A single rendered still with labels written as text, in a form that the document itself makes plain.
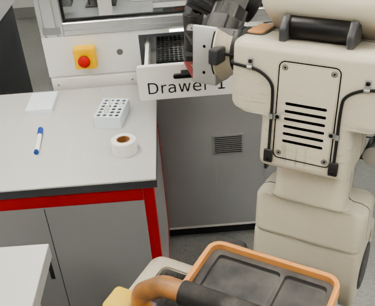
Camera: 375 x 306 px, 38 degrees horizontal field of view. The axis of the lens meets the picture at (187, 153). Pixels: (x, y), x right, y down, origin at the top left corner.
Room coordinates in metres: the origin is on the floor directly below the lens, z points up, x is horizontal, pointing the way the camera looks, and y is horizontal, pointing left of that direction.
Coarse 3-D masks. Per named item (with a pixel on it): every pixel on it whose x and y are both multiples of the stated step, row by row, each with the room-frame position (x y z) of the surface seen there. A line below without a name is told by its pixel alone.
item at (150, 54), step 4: (148, 40) 1.79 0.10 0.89; (152, 40) 1.83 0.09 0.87; (148, 44) 1.75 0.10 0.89; (152, 44) 1.83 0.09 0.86; (148, 48) 1.71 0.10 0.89; (152, 48) 1.83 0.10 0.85; (148, 52) 1.68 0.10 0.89; (152, 52) 1.82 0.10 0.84; (148, 56) 1.66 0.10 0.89; (152, 56) 1.78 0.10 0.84; (148, 60) 1.63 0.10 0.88; (152, 60) 1.75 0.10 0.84; (144, 64) 1.58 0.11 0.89
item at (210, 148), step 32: (224, 96) 1.75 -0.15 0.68; (160, 128) 1.75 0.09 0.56; (192, 128) 1.75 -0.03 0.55; (224, 128) 1.75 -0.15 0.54; (256, 128) 1.75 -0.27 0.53; (192, 160) 1.75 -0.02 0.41; (224, 160) 1.75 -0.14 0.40; (256, 160) 1.75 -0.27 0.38; (192, 192) 1.75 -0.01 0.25; (224, 192) 1.75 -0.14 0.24; (256, 192) 1.75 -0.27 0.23; (192, 224) 1.75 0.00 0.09; (224, 224) 1.75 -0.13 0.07
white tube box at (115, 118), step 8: (104, 104) 1.52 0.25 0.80; (112, 104) 1.51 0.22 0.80; (128, 104) 1.53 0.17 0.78; (96, 112) 1.47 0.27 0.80; (104, 112) 1.47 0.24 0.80; (112, 112) 1.47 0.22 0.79; (120, 112) 1.45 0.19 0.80; (128, 112) 1.52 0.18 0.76; (96, 120) 1.44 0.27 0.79; (104, 120) 1.43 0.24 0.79; (112, 120) 1.43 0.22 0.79; (120, 120) 1.43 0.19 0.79
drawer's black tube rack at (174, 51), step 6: (162, 36) 1.80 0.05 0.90; (168, 36) 1.79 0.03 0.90; (174, 36) 1.78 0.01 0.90; (180, 36) 1.78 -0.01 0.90; (156, 42) 1.74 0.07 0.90; (162, 42) 1.74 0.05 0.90; (168, 42) 1.73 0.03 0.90; (174, 42) 1.73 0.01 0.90; (180, 42) 1.73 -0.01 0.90; (156, 48) 1.69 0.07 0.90; (162, 48) 1.69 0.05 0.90; (168, 48) 1.68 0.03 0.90; (174, 48) 1.68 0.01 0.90; (180, 48) 1.68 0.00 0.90; (156, 54) 1.64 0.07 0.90; (162, 54) 1.65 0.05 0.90; (168, 54) 1.63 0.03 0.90; (174, 54) 1.63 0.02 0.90; (180, 54) 1.63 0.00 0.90
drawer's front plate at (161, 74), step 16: (160, 64) 1.49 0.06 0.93; (176, 64) 1.48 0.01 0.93; (192, 64) 1.48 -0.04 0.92; (144, 80) 1.48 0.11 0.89; (160, 80) 1.48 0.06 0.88; (176, 80) 1.48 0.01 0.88; (192, 80) 1.48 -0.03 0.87; (224, 80) 1.48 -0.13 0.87; (144, 96) 1.48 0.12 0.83; (160, 96) 1.48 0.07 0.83; (176, 96) 1.48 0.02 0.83; (192, 96) 1.48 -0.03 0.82
